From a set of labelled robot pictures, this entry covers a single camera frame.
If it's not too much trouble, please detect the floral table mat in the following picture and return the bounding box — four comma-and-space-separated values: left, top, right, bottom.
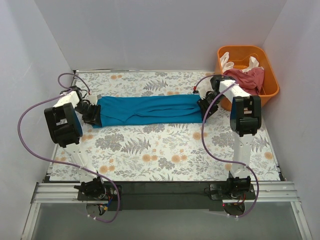
49, 71, 282, 182

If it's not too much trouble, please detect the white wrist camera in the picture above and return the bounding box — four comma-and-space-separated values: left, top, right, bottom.
192, 86, 208, 99
86, 94, 102, 105

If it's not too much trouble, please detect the blue t shirt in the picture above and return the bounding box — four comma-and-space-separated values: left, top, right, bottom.
97, 94, 203, 128

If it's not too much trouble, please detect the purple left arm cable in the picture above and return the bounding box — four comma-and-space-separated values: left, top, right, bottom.
18, 72, 121, 223

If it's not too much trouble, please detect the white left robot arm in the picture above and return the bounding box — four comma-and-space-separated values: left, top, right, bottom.
44, 85, 107, 200

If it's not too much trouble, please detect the white t shirt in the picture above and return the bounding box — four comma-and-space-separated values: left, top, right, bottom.
219, 52, 264, 73

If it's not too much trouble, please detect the orange plastic bin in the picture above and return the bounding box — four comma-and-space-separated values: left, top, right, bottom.
214, 45, 280, 106

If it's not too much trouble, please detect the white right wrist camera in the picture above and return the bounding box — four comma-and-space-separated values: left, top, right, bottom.
192, 86, 208, 99

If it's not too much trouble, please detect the aluminium frame rail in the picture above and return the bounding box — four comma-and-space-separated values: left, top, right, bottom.
21, 181, 312, 240

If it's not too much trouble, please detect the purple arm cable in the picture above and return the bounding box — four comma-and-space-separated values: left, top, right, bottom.
193, 74, 258, 218
18, 72, 121, 223

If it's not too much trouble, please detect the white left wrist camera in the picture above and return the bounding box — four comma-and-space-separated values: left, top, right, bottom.
86, 94, 102, 105

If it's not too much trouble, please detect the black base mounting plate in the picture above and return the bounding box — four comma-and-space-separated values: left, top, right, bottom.
74, 180, 256, 212

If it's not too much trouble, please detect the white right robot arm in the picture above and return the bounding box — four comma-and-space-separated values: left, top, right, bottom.
197, 74, 262, 200

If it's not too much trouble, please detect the pink t shirt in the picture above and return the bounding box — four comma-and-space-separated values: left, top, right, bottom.
223, 67, 265, 95

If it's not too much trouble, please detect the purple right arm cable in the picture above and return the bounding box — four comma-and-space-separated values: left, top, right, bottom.
193, 74, 258, 218

